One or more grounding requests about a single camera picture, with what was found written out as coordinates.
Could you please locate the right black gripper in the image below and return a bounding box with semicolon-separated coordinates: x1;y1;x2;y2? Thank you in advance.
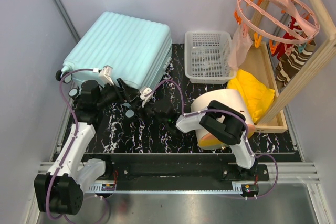
129;98;167;126

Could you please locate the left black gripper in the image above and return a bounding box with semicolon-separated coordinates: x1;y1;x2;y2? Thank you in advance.
97;78;141;109

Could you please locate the light blue hard-shell suitcase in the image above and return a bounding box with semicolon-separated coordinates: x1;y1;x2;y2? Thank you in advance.
56;12;172;91

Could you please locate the white round drum box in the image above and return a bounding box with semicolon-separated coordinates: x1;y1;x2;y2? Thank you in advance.
191;89;255;150

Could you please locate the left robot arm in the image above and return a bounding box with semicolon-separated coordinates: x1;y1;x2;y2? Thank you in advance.
34;78;139;215

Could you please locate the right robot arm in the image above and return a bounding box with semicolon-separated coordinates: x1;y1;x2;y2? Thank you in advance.
137;99;258;180

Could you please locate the black marble pattern mat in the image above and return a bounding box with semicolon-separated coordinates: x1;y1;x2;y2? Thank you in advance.
86;44;301;162

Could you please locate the white perforated plastic basket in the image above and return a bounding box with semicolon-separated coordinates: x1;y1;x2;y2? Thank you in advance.
184;31;237;84

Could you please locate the yellow cloth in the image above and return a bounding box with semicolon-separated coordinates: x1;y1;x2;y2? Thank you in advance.
227;69;275;123

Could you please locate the translucent pink plastic bag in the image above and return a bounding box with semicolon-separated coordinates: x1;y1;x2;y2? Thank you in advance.
228;23;253;71

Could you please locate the wooden tray base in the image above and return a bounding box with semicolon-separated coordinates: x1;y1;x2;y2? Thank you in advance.
240;42;288;133

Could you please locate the brown striped cloth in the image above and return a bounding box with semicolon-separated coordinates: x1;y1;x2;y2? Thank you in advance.
275;40;317;90

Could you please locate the red cloth item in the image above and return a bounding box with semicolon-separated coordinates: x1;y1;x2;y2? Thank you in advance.
270;16;308;57

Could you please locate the pink round clip hanger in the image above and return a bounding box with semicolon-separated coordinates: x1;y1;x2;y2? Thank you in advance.
235;0;320;51

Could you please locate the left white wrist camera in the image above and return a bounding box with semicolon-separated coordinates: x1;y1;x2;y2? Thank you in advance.
93;65;114;86

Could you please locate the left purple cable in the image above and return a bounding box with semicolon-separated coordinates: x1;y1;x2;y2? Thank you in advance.
45;68;109;224

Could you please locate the purple cable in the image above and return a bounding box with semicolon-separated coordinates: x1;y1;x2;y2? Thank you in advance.
146;79;279;200
45;68;109;224

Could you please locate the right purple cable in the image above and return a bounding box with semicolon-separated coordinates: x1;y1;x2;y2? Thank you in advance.
146;79;279;200

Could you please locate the wooden hanger rack frame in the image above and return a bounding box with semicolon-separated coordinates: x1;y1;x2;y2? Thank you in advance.
249;0;336;126

